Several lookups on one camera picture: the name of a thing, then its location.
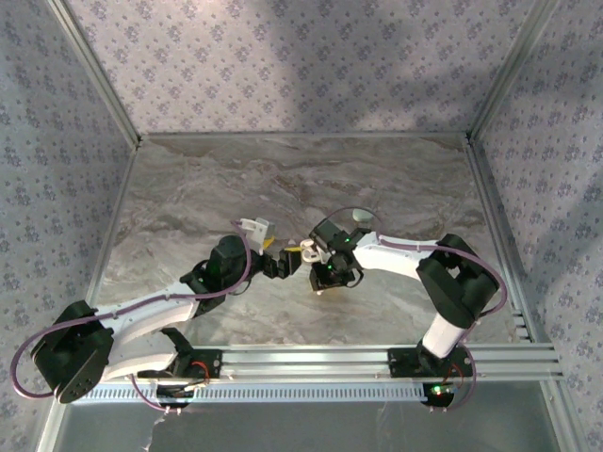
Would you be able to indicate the white earbud charging case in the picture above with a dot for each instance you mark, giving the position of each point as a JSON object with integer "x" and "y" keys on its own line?
{"x": 304, "y": 247}

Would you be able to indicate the pale green earbud charging case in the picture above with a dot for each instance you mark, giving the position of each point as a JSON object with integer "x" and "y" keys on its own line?
{"x": 362, "y": 215}

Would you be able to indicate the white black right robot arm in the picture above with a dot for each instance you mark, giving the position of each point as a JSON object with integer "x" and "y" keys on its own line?
{"x": 386, "y": 256}

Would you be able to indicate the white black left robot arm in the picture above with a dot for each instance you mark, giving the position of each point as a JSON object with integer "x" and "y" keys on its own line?
{"x": 151, "y": 308}

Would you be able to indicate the grey metal panel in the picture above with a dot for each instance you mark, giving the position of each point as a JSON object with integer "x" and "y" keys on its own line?
{"x": 306, "y": 428}

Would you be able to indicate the white paper scrap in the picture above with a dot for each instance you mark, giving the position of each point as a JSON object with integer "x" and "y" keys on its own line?
{"x": 151, "y": 438}

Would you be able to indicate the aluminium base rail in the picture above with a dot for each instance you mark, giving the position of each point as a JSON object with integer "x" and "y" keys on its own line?
{"x": 306, "y": 360}

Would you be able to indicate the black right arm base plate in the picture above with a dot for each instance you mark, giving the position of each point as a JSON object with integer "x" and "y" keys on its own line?
{"x": 400, "y": 362}

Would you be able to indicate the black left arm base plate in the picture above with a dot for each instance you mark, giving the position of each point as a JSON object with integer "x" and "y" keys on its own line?
{"x": 213, "y": 363}

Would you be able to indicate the wide aluminium frame floor rail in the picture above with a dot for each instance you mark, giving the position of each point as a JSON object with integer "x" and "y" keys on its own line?
{"x": 500, "y": 245}

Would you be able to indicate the aluminium frame post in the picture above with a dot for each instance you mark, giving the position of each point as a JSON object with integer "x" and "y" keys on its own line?
{"x": 98, "y": 70}
{"x": 511, "y": 70}
{"x": 563, "y": 419}
{"x": 48, "y": 433}

